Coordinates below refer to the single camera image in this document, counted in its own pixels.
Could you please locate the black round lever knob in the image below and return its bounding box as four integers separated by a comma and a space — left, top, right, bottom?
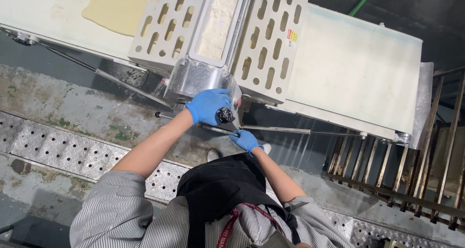
216, 107, 234, 124

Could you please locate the metal rod with ball end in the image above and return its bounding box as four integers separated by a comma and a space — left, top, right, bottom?
155, 111, 240, 138

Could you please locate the rusty metal rack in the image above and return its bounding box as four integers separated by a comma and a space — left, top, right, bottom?
324, 68, 465, 231

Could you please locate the dough sheeter machine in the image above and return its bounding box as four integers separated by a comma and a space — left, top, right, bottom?
0, 0, 435, 151

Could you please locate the person's left hand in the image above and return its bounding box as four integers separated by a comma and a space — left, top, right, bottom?
185, 88, 233, 127

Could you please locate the grey striped shirt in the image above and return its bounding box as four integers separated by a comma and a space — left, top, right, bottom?
69, 170, 357, 248

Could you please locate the metal support strut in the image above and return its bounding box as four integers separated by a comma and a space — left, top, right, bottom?
241, 124, 368, 139
38, 42, 172, 108

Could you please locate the perforated metal floor grate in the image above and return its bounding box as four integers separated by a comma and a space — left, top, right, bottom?
0, 110, 465, 248

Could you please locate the yellow dough sheet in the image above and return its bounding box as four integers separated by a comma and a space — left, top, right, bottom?
81, 0, 154, 37

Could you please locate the white conveyor belt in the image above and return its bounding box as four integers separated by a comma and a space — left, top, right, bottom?
0, 0, 154, 60
285, 3, 424, 134

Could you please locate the green hose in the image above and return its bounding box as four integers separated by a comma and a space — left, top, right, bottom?
348, 0, 381, 17

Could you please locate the person's right hand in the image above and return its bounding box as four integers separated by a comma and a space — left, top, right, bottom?
229, 129, 264, 156

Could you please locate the red lanyard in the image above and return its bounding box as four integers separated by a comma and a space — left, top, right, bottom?
216, 202, 285, 248

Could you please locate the flour tray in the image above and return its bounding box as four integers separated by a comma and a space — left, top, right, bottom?
188, 0, 252, 69

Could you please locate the clear plastic sheet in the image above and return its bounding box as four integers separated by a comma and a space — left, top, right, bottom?
410, 62, 435, 150

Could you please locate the white slotted guard grille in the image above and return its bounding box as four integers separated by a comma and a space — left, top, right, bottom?
232, 0, 311, 105
127, 0, 211, 73

